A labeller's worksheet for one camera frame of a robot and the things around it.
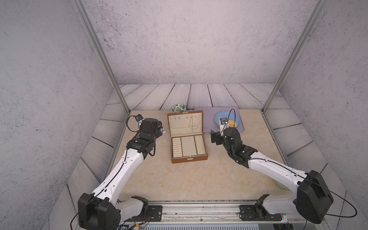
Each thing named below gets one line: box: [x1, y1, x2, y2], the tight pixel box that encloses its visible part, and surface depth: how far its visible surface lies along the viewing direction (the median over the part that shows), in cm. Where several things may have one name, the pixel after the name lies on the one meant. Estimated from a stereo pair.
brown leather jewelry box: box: [167, 110, 208, 164], surface depth 96 cm
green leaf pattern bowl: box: [171, 103, 187, 113], surface depth 121 cm
